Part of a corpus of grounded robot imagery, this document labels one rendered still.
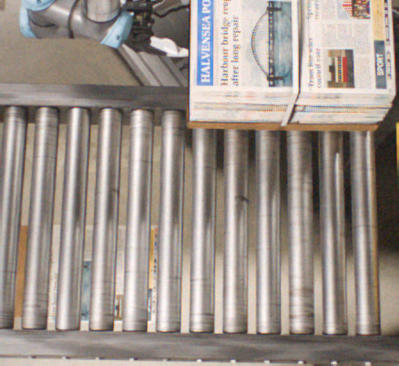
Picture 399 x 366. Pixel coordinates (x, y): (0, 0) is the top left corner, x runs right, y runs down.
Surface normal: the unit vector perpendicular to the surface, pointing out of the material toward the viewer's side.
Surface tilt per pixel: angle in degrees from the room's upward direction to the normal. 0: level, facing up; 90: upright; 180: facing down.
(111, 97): 0
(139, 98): 0
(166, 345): 0
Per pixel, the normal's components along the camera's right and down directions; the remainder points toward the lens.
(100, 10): 0.05, 0.90
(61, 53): 0.02, -0.26
